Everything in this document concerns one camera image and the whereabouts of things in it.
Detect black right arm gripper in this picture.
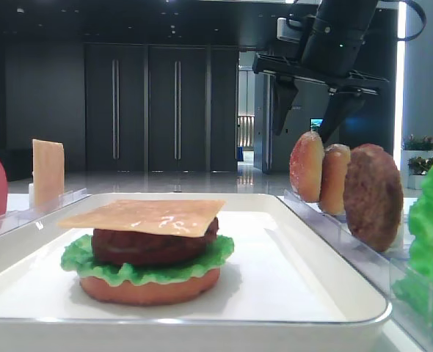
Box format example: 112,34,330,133
252,51,390,144

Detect sesame top bun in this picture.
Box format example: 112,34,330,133
289,131,324,202

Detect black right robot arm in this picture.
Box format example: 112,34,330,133
252,1,388,142

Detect upright brown meat patty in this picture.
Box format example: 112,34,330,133
343,144,404,252

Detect cheese slice on burger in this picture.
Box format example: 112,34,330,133
58,199,225,238

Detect upright green lettuce leaf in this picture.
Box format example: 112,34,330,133
393,166,433,326

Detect upright orange cheese slice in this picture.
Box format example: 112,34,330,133
32,139,65,207

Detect green lettuce on burger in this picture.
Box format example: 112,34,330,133
60,235,234,287

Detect potted plants in white planter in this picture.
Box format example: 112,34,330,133
401,134,433,190

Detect dark double doors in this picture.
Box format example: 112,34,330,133
85,45,239,172

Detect clear acrylic right food rack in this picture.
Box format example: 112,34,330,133
281,189,433,351

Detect clear acrylic food rack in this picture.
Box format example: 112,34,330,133
0,188,89,236
281,189,433,351

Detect white rectangular tray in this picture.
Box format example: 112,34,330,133
0,193,393,351

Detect brown patty on burger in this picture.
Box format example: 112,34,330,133
91,218,219,266

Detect bottom bun on tray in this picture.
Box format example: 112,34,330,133
80,268,220,306

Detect white pusher block far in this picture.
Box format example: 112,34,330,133
29,183,35,208

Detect clear acrylic left food rack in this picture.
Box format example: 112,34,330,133
0,188,89,236

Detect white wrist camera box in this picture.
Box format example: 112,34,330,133
277,17,305,43

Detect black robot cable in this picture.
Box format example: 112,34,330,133
398,0,426,41

